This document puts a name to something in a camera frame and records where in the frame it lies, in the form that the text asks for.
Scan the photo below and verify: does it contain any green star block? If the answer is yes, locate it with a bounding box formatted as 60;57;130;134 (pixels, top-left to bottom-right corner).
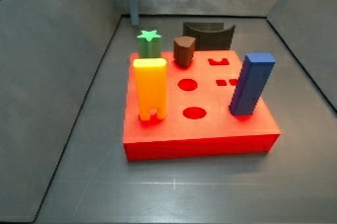
138;30;163;58

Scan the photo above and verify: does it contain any red peg board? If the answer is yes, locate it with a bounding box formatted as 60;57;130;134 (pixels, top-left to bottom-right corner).
123;50;281;161

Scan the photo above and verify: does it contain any brown rounded block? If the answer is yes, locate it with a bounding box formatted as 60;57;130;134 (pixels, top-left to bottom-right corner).
174;37;196;68

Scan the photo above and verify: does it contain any black curved holder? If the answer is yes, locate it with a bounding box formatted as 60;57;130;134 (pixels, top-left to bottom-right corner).
183;22;236;51

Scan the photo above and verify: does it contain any light blue arch block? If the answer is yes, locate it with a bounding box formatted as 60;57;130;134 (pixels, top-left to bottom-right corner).
130;0;140;26

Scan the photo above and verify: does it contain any blue rectangular block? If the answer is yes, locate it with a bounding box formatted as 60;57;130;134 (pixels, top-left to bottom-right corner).
230;52;277;115

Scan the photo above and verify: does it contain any yellow arch block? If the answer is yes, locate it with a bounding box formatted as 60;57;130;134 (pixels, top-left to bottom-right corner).
134;58;168;120

